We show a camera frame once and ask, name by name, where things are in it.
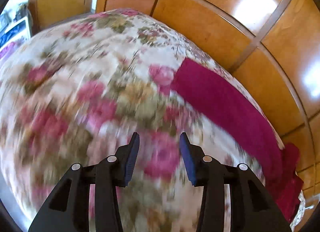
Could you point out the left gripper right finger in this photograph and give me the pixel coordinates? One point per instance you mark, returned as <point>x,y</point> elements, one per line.
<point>252,207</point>

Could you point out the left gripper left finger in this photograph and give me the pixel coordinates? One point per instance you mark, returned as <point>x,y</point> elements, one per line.
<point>67,206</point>

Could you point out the dark red sweater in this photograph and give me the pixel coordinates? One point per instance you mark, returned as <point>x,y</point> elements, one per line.
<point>225,106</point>

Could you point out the floral bed quilt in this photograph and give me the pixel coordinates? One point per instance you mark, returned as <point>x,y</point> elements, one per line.
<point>76,92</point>

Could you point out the wooden wardrobe doors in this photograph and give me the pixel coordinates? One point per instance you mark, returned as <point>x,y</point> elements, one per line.
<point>270,46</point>

